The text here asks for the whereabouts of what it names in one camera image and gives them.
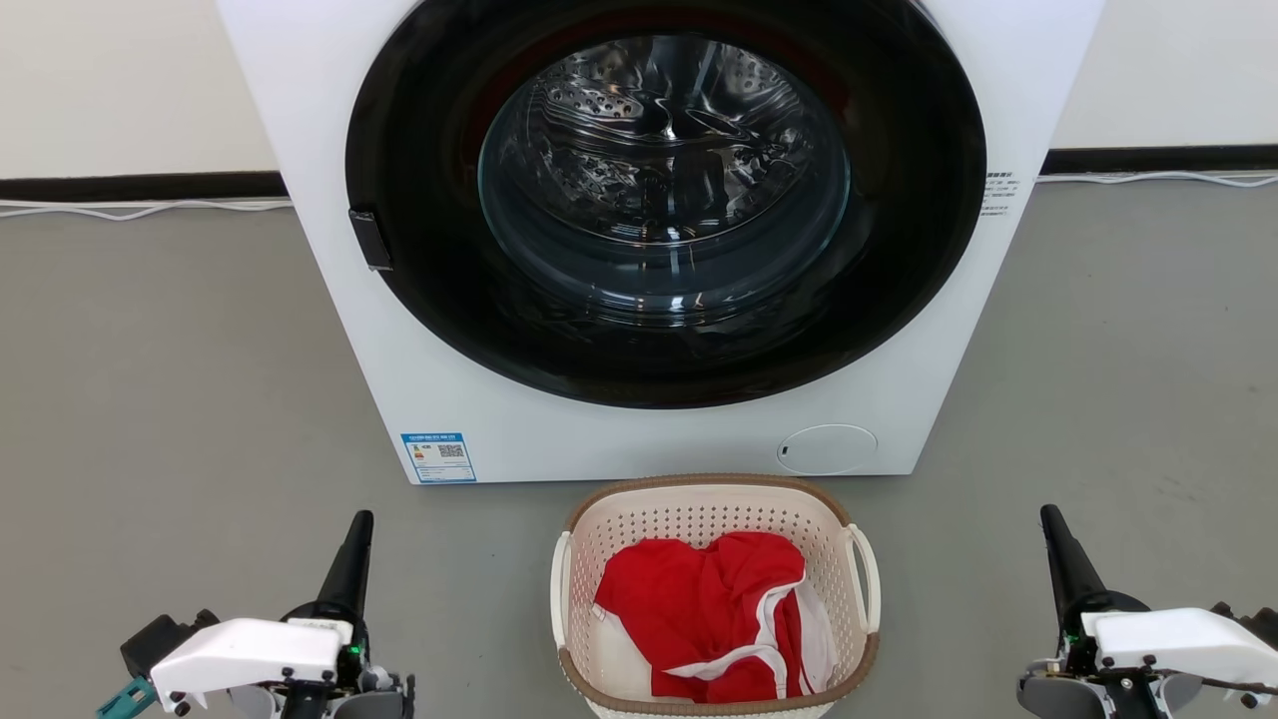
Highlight warning text sticker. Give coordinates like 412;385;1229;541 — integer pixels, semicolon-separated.
980;170;1019;218

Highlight white floor cable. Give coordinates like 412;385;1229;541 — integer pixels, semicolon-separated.
0;197;295;222
1036;169;1278;190

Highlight black washer door handle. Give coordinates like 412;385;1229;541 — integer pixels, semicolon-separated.
348;208;393;272

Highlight round black glass washer door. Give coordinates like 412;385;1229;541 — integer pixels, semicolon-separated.
345;0;987;409

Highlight round white filter cover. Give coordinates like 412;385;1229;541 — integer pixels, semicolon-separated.
777;423;880;476

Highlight teal cable connector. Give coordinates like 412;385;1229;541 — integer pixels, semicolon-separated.
97;676;159;719

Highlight white front-load washing machine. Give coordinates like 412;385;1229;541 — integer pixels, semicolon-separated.
215;0;1106;485

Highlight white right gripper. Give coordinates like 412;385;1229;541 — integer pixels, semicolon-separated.
1018;504;1278;719

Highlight blue energy label sticker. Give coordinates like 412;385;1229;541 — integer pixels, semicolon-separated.
400;431;478;484

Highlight cream perforated plastic laundry basket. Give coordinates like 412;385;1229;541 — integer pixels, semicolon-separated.
549;473;883;719

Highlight red and white garment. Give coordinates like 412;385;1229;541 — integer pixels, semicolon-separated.
592;531;840;705

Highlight thin black right gripper cable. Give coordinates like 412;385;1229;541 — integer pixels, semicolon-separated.
1158;671;1278;697

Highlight steel perforated washer drum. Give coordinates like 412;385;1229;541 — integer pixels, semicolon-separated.
499;38;835;266

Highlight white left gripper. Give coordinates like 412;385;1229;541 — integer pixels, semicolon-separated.
150;510;416;719

